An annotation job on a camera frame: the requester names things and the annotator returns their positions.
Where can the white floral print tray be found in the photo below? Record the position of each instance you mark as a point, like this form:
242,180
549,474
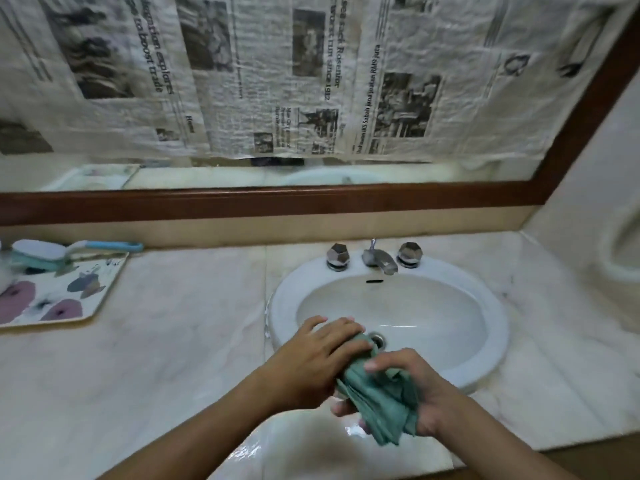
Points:
60,294

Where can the person's left hand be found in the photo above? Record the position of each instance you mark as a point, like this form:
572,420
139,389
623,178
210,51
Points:
305,362

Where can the chrome sink drain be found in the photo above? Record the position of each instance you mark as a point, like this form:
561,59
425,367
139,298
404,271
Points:
378,339

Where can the green cleaning cloth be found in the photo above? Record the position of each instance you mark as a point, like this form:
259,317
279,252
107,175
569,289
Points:
385,399

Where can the newspaper sheet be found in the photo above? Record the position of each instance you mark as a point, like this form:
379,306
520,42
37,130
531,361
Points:
460,74
100,69
270,74

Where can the person's left forearm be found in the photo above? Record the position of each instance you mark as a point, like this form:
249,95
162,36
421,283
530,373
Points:
200,429

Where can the white oval sink basin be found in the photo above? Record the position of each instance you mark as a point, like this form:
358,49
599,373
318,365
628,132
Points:
450,314

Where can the person's right thumb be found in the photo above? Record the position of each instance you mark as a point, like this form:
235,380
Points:
395,359

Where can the person's left fingers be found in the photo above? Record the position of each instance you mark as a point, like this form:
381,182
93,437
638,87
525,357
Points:
340,334

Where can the person's right hand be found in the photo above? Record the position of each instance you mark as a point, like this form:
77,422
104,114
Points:
430,394

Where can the chrome faucet spout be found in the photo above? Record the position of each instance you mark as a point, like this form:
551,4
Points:
380,258

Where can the chrome faceted tap knob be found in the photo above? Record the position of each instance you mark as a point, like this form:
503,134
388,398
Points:
338,255
410,253

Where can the person's right forearm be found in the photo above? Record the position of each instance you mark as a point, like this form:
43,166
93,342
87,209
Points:
495,444

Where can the wooden framed wall mirror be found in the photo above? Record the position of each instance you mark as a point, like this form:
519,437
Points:
300,199

